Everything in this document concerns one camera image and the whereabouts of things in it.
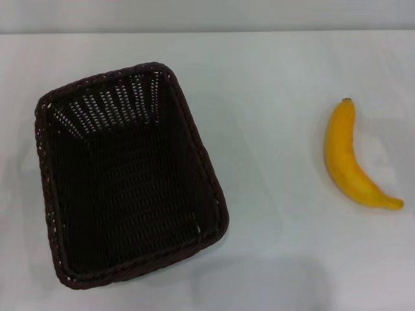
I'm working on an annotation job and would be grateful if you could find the dark brown woven basket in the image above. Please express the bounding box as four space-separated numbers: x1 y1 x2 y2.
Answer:
34 61 230 290

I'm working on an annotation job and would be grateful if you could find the yellow banana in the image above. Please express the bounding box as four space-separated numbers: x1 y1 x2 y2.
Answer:
325 97 405 211

